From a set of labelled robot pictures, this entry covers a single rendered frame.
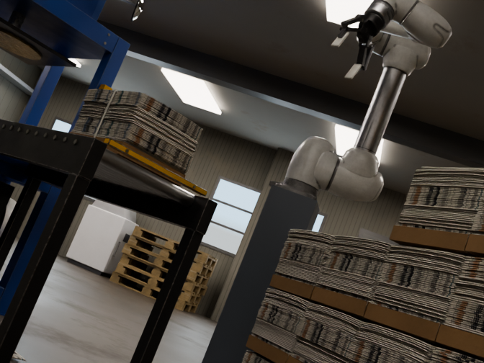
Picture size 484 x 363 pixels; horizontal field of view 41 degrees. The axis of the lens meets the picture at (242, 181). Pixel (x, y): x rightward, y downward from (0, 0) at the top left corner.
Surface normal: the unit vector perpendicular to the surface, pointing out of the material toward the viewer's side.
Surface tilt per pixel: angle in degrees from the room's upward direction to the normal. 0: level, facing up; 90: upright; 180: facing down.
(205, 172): 90
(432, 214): 90
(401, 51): 102
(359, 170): 93
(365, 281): 90
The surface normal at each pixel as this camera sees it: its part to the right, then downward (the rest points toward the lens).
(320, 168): 0.06, -0.11
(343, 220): -0.16, -0.23
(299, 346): -0.83, -0.40
